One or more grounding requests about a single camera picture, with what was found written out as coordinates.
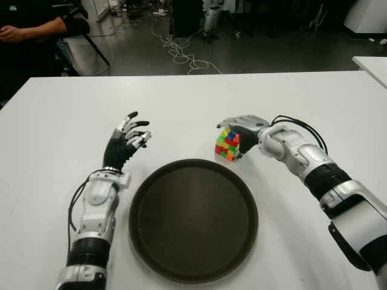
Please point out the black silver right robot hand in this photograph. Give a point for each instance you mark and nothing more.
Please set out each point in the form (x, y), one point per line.
(249, 139)

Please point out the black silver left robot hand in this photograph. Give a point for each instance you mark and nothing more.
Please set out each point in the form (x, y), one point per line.
(115, 152)

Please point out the multicoloured Rubik's cube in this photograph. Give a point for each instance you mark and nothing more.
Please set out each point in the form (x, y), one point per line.
(225, 145)

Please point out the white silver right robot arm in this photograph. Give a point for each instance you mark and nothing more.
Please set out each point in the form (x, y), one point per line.
(290, 142)

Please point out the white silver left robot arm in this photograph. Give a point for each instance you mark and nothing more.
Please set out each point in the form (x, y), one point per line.
(98, 193)

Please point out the dark brown round plate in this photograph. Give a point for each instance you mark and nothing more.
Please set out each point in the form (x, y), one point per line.
(193, 223)

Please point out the black metal chair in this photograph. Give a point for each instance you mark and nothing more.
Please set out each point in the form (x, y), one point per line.
(96, 49)

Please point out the black cabinet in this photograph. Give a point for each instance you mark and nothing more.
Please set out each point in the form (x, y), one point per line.
(187, 18)

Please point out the metal folding stand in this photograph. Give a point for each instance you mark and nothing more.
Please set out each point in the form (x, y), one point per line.
(317, 18)

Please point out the white side table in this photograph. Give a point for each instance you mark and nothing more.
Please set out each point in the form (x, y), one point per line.
(375, 68)

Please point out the white board panel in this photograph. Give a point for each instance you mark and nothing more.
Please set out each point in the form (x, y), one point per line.
(96, 9)

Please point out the white power strip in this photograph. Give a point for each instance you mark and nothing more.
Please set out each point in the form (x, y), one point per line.
(160, 12)

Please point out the seated person in black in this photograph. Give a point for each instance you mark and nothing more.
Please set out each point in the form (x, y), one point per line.
(27, 18)

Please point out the white cabinet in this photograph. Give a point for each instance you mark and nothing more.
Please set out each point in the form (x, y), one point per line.
(369, 15)

